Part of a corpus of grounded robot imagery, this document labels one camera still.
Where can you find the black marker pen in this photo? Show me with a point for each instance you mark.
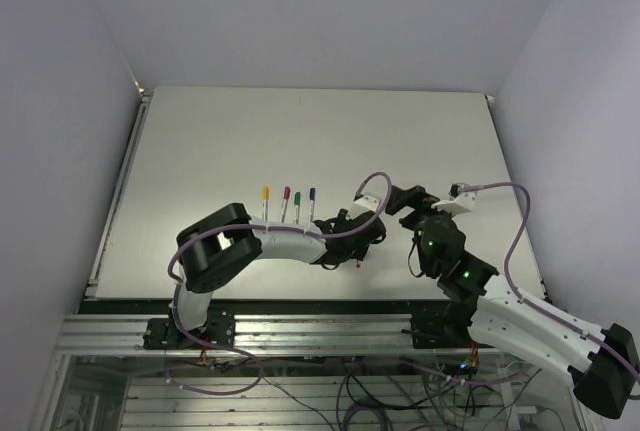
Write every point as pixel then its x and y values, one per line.
pixel 311 210

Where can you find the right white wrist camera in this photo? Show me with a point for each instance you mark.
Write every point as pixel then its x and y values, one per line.
pixel 462 199

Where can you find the aluminium frame rail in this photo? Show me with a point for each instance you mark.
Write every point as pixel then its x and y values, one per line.
pixel 260 335

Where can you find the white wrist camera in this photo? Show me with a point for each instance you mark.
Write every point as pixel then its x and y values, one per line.
pixel 364 203
pixel 462 199

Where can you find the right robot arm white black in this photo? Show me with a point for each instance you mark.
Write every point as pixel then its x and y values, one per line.
pixel 601 365

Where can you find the yellow marker pen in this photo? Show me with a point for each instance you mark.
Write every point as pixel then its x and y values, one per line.
pixel 265 203

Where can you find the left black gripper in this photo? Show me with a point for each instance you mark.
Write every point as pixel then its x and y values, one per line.
pixel 343 218

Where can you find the purple marker pen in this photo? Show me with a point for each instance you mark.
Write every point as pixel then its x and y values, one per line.
pixel 284 204

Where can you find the green marker pen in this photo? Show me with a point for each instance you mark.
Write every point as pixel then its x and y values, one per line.
pixel 297 205

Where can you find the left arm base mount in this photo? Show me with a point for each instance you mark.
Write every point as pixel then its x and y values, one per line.
pixel 162 333

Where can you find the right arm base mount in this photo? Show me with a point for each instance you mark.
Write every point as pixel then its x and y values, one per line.
pixel 439 325

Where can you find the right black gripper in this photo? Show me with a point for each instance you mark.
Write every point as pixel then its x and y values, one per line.
pixel 416 197

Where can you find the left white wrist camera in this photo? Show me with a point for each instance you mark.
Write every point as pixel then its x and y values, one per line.
pixel 364 203

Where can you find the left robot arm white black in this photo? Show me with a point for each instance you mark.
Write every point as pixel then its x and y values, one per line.
pixel 213 251

